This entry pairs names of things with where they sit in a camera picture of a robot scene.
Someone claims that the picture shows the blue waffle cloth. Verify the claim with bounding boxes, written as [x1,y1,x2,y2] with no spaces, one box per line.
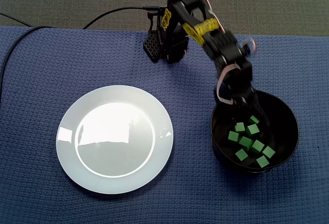
[0,26,329,224]

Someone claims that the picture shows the black metal bucket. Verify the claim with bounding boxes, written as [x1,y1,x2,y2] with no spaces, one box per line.
[210,87,301,175]

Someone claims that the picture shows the thick black cable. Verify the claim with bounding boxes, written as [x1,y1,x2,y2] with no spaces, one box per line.
[0,25,54,101]

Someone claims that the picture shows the thin black cable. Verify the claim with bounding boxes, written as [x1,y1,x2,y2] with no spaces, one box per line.
[0,12,33,27]

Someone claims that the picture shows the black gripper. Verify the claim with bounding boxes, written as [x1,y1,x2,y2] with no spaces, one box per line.
[215,62,272,136]

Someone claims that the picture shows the white servo wire loop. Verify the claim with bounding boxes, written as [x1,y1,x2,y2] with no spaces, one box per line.
[240,36,258,57]
[215,64,243,104]

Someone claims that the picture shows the white round plate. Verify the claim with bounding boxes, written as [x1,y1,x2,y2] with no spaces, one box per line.
[56,85,174,195]

